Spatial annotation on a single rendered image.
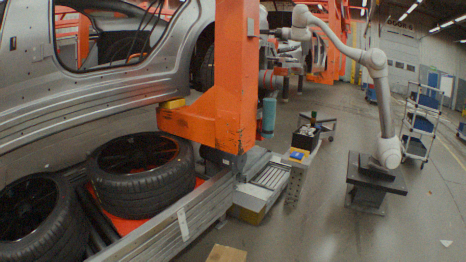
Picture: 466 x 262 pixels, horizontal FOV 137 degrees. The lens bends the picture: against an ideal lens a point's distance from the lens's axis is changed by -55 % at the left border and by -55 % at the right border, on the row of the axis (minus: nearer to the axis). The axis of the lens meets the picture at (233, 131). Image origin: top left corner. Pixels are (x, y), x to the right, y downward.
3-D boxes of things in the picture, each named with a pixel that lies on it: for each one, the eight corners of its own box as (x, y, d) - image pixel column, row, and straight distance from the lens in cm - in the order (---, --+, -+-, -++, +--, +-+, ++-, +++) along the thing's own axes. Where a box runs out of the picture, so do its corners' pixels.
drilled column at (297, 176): (288, 197, 160) (297, 149, 138) (300, 201, 159) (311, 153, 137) (283, 205, 153) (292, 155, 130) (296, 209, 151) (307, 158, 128)
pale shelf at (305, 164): (300, 139, 157) (300, 135, 156) (321, 143, 154) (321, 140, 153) (280, 162, 119) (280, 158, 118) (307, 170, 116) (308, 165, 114)
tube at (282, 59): (265, 61, 142) (266, 46, 142) (292, 63, 135) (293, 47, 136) (254, 61, 126) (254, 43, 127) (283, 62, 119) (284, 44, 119)
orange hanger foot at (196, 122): (174, 122, 154) (171, 77, 147) (232, 139, 121) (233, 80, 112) (156, 129, 145) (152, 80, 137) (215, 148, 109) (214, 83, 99)
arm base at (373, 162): (388, 162, 180) (390, 156, 178) (387, 172, 159) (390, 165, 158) (369, 156, 179) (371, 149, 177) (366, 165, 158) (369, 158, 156)
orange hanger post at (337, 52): (319, 77, 716) (321, 9, 742) (338, 80, 709) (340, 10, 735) (318, 77, 701) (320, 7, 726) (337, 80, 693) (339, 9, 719)
